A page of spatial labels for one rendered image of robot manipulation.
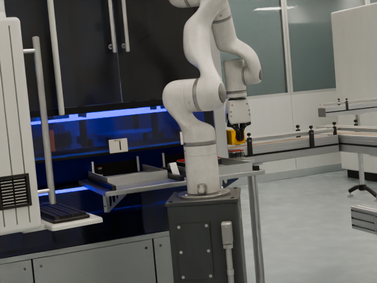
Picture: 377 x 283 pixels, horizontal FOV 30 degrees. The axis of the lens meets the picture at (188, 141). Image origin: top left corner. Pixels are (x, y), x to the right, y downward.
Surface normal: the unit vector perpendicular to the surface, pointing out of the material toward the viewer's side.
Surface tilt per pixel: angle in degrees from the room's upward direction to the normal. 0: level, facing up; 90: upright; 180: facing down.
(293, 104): 90
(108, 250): 90
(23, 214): 90
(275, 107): 90
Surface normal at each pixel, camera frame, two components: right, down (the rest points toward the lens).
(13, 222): 0.48, 0.03
